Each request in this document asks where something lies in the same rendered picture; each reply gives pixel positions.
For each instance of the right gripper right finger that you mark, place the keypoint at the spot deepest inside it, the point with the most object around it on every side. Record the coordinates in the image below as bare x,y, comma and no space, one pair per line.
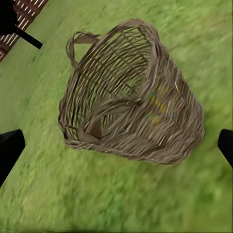
225,144

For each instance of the wicker basket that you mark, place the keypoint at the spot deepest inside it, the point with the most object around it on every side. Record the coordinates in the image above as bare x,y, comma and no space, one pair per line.
161,123

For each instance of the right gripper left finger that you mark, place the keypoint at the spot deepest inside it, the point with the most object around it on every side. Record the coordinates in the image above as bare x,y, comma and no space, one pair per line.
12,145

